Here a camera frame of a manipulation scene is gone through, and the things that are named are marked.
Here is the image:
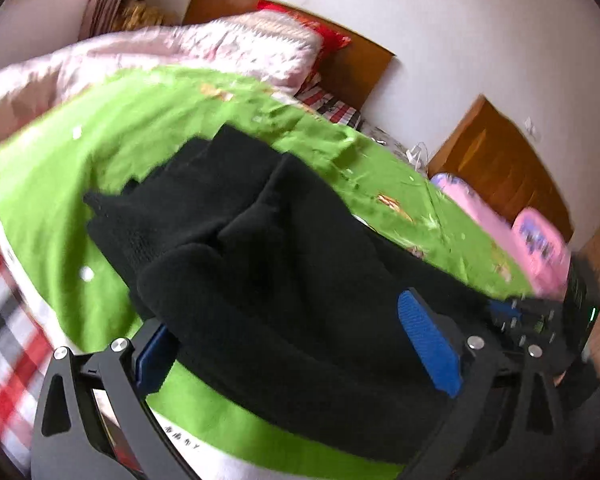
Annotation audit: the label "floral nightstand cloth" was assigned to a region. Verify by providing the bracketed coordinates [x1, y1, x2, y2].
[358, 122, 429, 177]

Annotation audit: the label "wooden headboard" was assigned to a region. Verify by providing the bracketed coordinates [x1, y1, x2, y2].
[183, 0, 394, 110]
[427, 94, 574, 242]

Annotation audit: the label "pink cartoon pillow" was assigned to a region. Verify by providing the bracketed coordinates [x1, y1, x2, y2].
[512, 207, 571, 299]

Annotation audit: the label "black pants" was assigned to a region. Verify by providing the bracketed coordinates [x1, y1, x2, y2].
[84, 126, 488, 463]

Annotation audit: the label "red plaid bed sheet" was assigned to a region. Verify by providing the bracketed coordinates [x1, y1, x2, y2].
[0, 255, 53, 474]

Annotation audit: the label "patterned window curtain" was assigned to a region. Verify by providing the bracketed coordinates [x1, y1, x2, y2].
[76, 0, 157, 42]

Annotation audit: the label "red pillow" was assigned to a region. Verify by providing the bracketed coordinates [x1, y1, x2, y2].
[257, 0, 351, 75]

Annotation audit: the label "pink bed sheet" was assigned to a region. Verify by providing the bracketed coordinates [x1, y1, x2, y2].
[430, 174, 521, 266]

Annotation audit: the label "right wooden headboard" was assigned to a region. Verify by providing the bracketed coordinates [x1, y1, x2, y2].
[427, 94, 574, 242]

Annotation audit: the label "pink floral quilt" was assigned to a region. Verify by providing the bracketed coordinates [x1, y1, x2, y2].
[0, 11, 323, 143]

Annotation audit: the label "green cartoon blanket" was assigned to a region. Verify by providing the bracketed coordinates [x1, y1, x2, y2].
[0, 65, 534, 480]

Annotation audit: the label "left wooden headboard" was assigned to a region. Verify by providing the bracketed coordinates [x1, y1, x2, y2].
[183, 0, 394, 110]

